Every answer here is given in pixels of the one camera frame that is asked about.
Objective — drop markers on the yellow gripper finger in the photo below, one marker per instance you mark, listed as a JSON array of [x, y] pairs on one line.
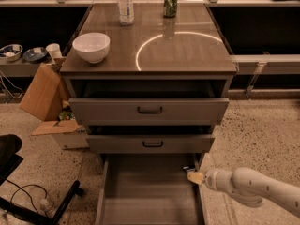
[[196, 177]]

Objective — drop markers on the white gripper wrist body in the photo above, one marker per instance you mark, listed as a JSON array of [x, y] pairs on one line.
[[210, 179]]

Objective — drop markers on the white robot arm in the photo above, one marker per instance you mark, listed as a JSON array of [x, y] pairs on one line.
[[249, 187]]

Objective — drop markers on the open bottom drawer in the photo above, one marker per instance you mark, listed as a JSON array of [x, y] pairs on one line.
[[149, 189]]

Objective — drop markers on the grey drawer cabinet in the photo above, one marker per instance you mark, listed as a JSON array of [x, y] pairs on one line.
[[156, 57]]

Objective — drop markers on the white cardboard box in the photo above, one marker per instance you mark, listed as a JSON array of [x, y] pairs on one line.
[[68, 133]]

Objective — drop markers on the white ceramic bowl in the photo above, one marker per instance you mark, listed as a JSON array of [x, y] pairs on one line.
[[92, 47]]

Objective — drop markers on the open cardboard box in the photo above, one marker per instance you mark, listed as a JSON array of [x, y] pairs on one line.
[[46, 94]]

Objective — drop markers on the green soda can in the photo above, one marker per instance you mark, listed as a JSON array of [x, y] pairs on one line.
[[170, 8]]

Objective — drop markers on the white paper cup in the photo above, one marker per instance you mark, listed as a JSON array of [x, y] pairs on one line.
[[54, 51]]

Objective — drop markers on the clear plastic water bottle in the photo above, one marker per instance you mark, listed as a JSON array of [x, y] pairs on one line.
[[126, 12]]

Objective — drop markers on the dark blue plate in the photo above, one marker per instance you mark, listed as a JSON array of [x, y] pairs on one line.
[[35, 55]]

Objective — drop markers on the low grey shelf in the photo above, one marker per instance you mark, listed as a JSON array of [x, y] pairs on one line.
[[23, 69]]

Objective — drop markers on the blue patterned bowl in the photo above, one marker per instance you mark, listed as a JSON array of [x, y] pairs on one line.
[[11, 52]]

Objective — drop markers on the top drawer with handle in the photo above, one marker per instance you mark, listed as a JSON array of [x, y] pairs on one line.
[[148, 111]]

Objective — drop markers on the drawer with handle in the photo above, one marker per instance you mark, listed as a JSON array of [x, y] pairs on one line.
[[146, 144], [148, 111]]

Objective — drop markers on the middle drawer with handle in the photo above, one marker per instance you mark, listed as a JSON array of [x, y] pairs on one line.
[[146, 144]]

